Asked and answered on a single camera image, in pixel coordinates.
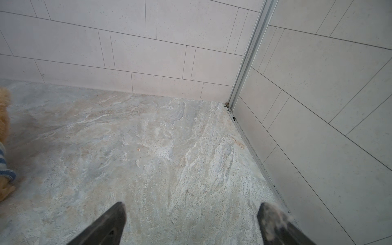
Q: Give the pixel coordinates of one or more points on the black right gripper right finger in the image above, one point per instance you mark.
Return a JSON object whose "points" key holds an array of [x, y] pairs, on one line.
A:
{"points": [[276, 227]]}

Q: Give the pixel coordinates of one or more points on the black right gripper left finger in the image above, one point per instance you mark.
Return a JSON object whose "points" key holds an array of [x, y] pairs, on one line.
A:
{"points": [[106, 230]]}

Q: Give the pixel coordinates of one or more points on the brown teddy bear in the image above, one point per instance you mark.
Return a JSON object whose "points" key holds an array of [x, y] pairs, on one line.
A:
{"points": [[6, 187]]}

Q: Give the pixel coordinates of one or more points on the blue white striped sweater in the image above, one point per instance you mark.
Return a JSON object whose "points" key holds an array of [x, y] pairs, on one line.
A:
{"points": [[9, 174]]}

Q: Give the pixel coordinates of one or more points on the aluminium right corner post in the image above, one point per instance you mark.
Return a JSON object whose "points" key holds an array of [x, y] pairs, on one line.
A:
{"points": [[255, 41]]}

